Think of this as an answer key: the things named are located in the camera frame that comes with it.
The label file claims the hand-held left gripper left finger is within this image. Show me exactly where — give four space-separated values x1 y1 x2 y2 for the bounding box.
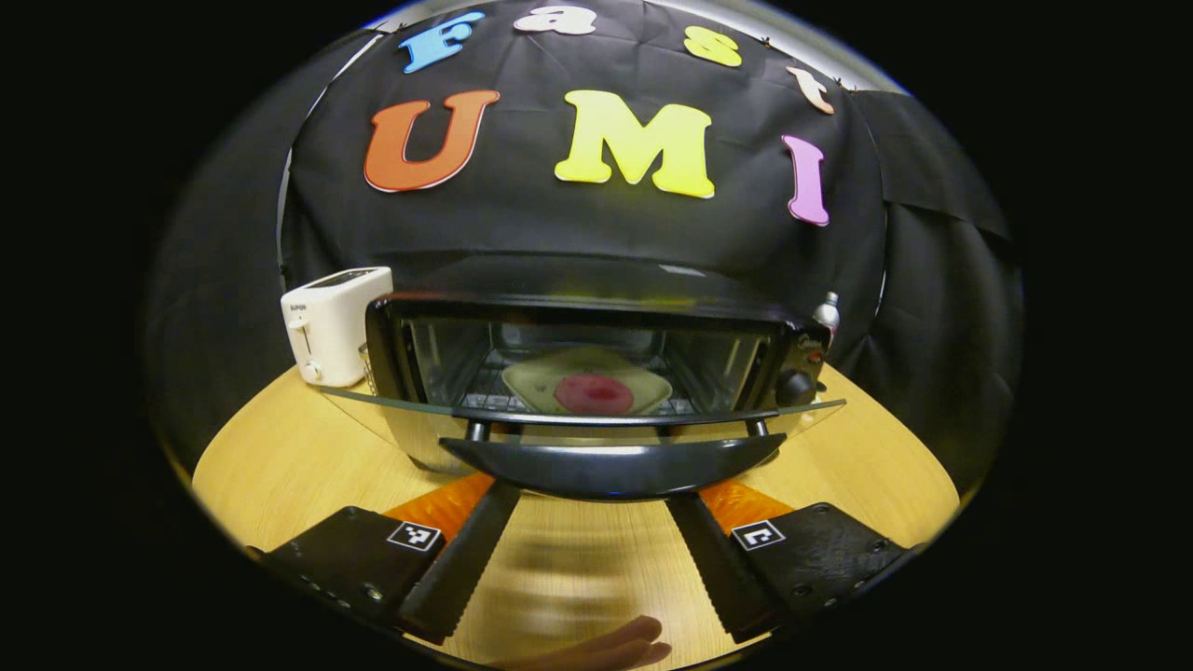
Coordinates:
247 471 523 646

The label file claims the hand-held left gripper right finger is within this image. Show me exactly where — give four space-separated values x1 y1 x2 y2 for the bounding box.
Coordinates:
664 480 924 644

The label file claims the black electric oven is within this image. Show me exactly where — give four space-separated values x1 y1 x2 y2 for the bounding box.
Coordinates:
322 256 847 502

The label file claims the red meat slice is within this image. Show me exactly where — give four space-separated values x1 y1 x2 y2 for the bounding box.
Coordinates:
554 373 636 417

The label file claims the white food tray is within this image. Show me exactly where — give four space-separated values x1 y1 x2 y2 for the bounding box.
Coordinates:
501 347 674 417

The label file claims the white toaster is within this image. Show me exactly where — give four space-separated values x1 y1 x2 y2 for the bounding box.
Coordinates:
281 267 394 389

